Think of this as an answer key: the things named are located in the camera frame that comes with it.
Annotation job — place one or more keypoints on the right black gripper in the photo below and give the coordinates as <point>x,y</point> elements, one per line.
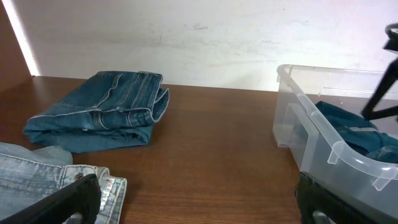
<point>389,78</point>

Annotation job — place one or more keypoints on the light blue jeans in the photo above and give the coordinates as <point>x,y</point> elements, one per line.
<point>29,176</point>

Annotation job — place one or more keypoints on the clear plastic storage container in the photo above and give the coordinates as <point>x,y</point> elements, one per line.
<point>316,145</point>

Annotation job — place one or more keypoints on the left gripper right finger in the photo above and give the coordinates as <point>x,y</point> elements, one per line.
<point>319,205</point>

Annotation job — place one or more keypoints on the dark blue garment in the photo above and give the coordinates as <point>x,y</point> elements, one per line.
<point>361,135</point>

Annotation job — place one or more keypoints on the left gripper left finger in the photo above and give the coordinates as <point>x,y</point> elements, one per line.
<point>83,197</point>

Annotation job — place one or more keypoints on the dark blue folded jeans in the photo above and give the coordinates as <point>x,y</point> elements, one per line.
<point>112,109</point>

